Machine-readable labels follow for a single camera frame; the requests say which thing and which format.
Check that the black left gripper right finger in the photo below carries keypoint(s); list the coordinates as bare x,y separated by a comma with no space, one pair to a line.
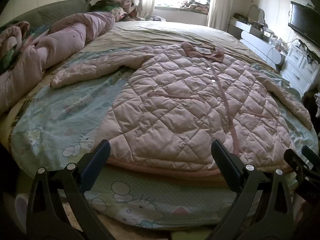
273,218

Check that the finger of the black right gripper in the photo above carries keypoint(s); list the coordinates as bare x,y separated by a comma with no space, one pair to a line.
312,157
301,170

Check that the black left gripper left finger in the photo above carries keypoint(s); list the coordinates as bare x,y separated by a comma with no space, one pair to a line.
46,217

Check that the pink quilted jacket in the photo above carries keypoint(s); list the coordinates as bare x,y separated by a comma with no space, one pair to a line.
179,100

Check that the clothes on window sill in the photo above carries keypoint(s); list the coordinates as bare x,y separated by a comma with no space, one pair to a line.
195,6

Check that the cartoon print blue blanket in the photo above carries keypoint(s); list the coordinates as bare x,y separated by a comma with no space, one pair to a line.
60,126

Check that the white chest of drawers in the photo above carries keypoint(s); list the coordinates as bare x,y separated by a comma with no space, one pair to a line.
301,71

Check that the white rounded dressing table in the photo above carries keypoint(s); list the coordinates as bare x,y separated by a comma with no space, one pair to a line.
252,38

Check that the rolled pink duvet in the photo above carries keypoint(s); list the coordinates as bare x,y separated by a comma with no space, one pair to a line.
64,38

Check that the tan bed sheet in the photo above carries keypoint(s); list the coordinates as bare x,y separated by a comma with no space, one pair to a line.
152,33

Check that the heart shaped vanity mirror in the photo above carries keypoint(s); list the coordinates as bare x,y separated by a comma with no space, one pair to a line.
256,14

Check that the grey green headboard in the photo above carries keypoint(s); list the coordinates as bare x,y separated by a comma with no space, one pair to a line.
49,14

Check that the right cream curtain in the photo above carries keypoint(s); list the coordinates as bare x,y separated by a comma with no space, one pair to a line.
219,14

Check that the black wall television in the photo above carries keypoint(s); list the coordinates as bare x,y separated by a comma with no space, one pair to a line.
305,21

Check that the pile of clothes by wall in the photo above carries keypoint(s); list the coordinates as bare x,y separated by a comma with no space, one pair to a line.
122,10

